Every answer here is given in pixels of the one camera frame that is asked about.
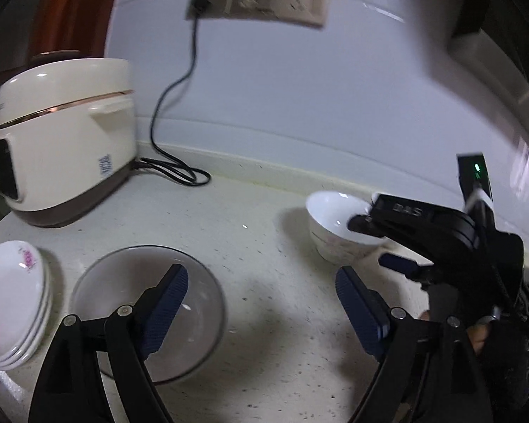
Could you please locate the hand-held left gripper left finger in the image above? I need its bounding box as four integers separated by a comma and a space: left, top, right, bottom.
29, 263, 189, 423

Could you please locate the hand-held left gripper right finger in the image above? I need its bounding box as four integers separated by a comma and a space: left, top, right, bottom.
335, 265, 494, 423

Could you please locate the black power cable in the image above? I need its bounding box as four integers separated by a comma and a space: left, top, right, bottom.
132, 0, 212, 187

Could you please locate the person's right hand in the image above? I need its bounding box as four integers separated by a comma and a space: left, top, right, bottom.
421, 286, 529, 406

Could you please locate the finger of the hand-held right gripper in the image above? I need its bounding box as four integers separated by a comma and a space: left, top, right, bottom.
378, 252, 435, 280
347, 211, 406, 248

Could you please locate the cream rice cooker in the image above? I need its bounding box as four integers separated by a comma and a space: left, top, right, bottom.
0, 50, 137, 228

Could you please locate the stack of floral white plates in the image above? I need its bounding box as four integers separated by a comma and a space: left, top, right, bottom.
0, 251, 51, 366

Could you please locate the white bowl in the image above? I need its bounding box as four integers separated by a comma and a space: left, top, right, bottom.
305, 190, 382, 266

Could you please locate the brown wooden door frame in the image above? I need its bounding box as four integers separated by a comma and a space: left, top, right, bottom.
31, 0, 130, 60

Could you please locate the clear glass bowl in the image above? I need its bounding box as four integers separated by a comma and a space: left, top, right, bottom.
71, 244, 227, 384

